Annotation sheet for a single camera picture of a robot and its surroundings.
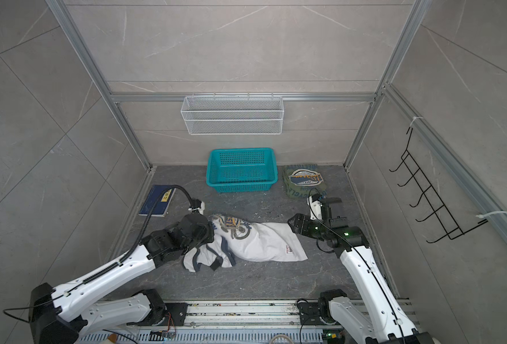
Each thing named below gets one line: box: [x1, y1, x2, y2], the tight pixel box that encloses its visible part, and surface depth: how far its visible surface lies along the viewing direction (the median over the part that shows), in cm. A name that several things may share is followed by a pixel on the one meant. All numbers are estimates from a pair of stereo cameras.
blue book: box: [138, 184, 177, 218], surface depth 106 cm
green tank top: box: [282, 164, 328, 199], surface depth 112 cm
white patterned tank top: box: [183, 213, 308, 273], surface depth 87 cm
